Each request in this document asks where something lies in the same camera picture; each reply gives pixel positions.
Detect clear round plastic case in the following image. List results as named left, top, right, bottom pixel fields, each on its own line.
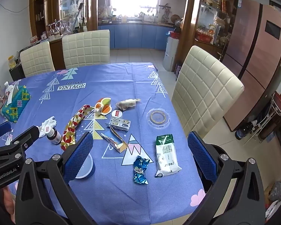
left=146, top=108, right=171, bottom=129

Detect blue kitchen cabinets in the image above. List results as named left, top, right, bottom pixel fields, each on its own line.
left=98, top=22, right=176, bottom=51

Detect orange green fruit package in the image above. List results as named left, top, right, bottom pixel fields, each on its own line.
left=94, top=97, right=112, bottom=116

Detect brown bottle with white cap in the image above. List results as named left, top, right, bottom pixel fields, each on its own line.
left=44, top=126, right=62, bottom=145

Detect blue foil wrapper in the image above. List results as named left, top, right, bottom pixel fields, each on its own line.
left=132, top=156, right=150, bottom=185

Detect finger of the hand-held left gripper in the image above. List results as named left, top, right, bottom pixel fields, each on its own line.
left=0, top=121, right=12, bottom=141
left=0, top=126, right=40, bottom=163

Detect white plastic bottle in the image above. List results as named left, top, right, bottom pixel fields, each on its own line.
left=3, top=81, right=16, bottom=97

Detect white metal stand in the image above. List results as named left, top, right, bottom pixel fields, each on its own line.
left=245, top=96, right=281, bottom=146

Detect cream chair back middle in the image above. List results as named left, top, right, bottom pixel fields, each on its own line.
left=61, top=30, right=111, bottom=69

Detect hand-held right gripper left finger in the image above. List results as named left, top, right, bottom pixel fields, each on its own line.
left=14, top=132, right=101, bottom=225

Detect white green pouch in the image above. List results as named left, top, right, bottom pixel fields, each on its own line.
left=155, top=133, right=182, bottom=178

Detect pile of bags and boxes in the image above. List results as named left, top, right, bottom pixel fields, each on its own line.
left=263, top=180, right=281, bottom=212

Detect copper refrigerator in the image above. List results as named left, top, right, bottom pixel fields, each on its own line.
left=221, top=0, right=281, bottom=132

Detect red yellow patterned wrapper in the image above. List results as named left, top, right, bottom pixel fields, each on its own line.
left=60, top=104, right=95, bottom=150

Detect green beaded coaster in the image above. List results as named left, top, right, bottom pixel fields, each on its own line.
left=1, top=85, right=32, bottom=123

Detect person's left hand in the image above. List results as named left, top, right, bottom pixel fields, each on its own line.
left=3, top=185, right=17, bottom=223

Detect white cap with red label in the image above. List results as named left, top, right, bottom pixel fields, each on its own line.
left=111, top=110, right=123, bottom=122

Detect beige wrapper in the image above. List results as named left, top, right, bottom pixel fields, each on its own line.
left=116, top=98, right=141, bottom=111

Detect cream quilted chair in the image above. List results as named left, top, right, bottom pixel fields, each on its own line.
left=20, top=41, right=55, bottom=78
left=171, top=46, right=245, bottom=136

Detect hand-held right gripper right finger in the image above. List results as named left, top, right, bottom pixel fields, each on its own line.
left=181, top=131, right=266, bottom=225

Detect wooden glass cabinet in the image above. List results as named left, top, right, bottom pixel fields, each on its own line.
left=29, top=0, right=99, bottom=70

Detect white tissue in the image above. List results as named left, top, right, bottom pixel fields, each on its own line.
left=39, top=116, right=58, bottom=139

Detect silver blister pack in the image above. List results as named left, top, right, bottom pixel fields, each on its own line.
left=105, top=117, right=131, bottom=131

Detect blue printed tablecloth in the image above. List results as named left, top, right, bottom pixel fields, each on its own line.
left=0, top=62, right=206, bottom=225

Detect small carton box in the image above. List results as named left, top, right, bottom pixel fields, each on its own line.
left=101, top=127, right=129, bottom=153

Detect wooden display shelf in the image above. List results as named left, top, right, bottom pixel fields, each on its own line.
left=178, top=0, right=239, bottom=61

